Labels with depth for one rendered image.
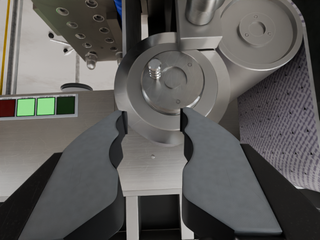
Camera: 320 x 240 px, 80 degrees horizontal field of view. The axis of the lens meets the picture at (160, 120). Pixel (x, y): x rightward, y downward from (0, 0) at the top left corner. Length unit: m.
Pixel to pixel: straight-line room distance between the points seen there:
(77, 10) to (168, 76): 0.32
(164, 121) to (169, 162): 0.34
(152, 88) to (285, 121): 0.22
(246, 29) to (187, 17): 0.09
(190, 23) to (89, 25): 0.33
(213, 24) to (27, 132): 0.59
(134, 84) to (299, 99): 0.23
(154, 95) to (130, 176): 0.39
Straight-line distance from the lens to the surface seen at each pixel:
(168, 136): 0.23
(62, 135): 0.64
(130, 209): 0.60
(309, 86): 0.32
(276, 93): 0.38
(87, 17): 0.51
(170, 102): 0.22
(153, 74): 0.21
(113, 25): 0.50
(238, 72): 0.29
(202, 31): 0.25
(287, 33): 0.33
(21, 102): 0.72
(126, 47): 0.29
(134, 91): 0.24
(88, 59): 0.65
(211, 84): 0.25
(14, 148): 0.72
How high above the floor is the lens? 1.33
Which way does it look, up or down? 9 degrees down
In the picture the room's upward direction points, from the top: 177 degrees clockwise
